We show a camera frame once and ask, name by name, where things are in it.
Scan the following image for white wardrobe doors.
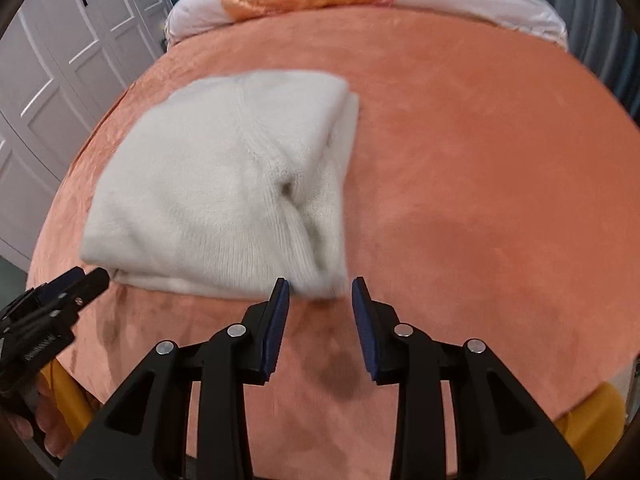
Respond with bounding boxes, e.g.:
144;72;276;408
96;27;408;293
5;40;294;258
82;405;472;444
0;0;173;271

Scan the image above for white knit sweater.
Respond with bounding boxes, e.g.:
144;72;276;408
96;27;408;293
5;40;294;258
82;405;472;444
80;70;361;301

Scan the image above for yellow bed sheet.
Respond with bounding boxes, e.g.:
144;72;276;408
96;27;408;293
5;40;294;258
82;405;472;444
40;360;626;466

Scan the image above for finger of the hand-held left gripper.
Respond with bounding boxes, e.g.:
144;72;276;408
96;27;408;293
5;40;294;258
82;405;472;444
42;267;87;293
57;267;111;308

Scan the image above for orange plush blanket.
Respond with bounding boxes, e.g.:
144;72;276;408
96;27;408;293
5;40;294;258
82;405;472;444
25;5;640;480

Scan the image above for grey curtain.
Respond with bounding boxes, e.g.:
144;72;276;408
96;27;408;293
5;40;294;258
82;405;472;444
515;0;640;126

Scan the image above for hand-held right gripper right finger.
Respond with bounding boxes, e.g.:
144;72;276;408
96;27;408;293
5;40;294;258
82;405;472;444
351;276;586;480

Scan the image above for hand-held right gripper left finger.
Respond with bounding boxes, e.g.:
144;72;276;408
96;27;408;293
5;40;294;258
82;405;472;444
57;277;291;480

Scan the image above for person's left hand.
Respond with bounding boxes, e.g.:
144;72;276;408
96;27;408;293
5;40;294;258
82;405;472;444
7;377;76;461

